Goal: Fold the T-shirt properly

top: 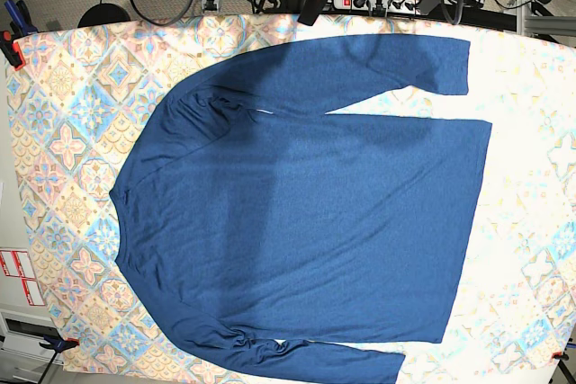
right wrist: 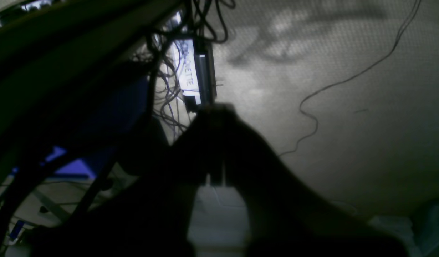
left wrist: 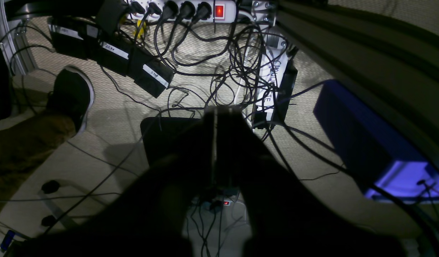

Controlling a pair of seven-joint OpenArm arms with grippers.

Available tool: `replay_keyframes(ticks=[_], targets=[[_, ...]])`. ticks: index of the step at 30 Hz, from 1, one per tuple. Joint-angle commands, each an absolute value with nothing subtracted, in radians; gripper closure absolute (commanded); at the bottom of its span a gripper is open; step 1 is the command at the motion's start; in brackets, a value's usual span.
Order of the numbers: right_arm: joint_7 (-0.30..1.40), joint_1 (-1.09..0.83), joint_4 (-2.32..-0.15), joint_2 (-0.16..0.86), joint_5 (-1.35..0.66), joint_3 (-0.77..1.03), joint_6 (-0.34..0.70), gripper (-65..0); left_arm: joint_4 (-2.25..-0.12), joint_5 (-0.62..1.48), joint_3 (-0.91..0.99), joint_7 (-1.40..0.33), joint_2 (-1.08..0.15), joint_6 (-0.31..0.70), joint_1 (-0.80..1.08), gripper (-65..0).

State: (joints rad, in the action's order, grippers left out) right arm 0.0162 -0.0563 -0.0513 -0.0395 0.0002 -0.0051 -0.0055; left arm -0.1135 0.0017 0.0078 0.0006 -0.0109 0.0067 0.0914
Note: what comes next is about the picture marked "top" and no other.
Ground patterned tile tablecloth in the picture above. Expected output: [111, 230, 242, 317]
[1, 15, 575, 383]

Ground black orange clamp lower left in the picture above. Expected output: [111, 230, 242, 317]
[39, 335, 79, 353]

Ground black mount post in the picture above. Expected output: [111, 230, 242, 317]
[298, 0, 328, 26]

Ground blue long-sleeve T-shirt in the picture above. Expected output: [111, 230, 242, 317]
[110, 34, 491, 383]

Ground blue orange clamp upper left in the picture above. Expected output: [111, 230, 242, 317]
[1, 0, 38, 71]

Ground white power strip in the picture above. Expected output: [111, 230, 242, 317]
[332, 0, 419, 14]

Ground red white labels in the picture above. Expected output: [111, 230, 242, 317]
[1, 248, 45, 307]

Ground black orange clamp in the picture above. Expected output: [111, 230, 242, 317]
[553, 353, 570, 362]
[39, 335, 79, 353]

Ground black round base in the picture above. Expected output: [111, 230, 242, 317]
[77, 3, 131, 28]

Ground black orange clamp lower right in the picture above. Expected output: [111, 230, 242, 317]
[553, 353, 570, 362]

